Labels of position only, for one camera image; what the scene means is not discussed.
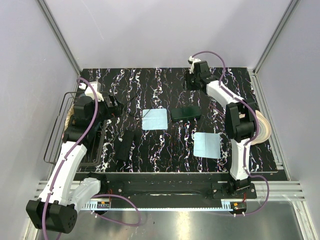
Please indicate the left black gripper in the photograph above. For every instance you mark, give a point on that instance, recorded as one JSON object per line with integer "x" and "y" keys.
{"x": 114, "y": 111}

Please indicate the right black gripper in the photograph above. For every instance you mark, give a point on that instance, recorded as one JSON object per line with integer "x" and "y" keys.
{"x": 187, "y": 84}

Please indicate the dark green glasses case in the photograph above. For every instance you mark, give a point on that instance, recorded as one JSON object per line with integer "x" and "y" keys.
{"x": 185, "y": 113}

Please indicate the light blue cloth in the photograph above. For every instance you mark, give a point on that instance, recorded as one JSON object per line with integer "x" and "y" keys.
{"x": 154, "y": 119}
{"x": 207, "y": 145}

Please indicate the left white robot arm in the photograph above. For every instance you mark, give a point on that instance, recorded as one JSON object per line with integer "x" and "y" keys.
{"x": 57, "y": 207}

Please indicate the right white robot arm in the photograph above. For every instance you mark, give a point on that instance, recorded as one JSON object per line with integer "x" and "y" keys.
{"x": 241, "y": 125}

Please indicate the red thin sunglasses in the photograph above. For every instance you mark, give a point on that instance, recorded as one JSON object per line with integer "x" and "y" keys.
{"x": 218, "y": 111}

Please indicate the woven beige plate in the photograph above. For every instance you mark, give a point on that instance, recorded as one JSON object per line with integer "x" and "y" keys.
{"x": 68, "y": 117}

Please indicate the black glasses case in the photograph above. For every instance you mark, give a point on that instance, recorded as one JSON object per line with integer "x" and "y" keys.
{"x": 123, "y": 151}

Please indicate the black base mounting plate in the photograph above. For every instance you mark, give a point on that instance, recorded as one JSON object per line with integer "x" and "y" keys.
{"x": 212, "y": 185}

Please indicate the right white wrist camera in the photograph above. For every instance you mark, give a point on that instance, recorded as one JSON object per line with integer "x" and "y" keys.
{"x": 191, "y": 60}

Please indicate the black wire dish rack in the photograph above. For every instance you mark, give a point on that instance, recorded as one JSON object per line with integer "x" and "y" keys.
{"x": 57, "y": 135}

